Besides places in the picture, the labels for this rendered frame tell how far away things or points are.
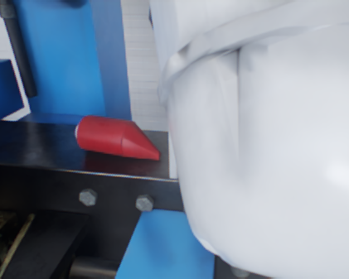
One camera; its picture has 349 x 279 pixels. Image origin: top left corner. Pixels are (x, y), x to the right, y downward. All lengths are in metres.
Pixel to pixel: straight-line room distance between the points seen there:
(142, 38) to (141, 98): 0.48
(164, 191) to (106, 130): 0.12
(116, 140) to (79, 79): 0.24
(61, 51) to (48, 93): 0.10
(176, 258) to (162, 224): 0.06
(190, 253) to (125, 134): 0.18
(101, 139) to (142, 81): 1.89
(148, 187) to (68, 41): 0.34
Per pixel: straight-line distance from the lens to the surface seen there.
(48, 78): 0.64
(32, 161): 0.46
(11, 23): 0.63
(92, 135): 0.42
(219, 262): 0.37
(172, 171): 0.37
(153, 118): 2.38
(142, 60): 2.25
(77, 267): 0.43
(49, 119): 0.64
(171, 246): 0.36
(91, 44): 0.58
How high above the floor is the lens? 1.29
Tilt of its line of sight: 27 degrees down
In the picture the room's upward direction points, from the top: 1 degrees counter-clockwise
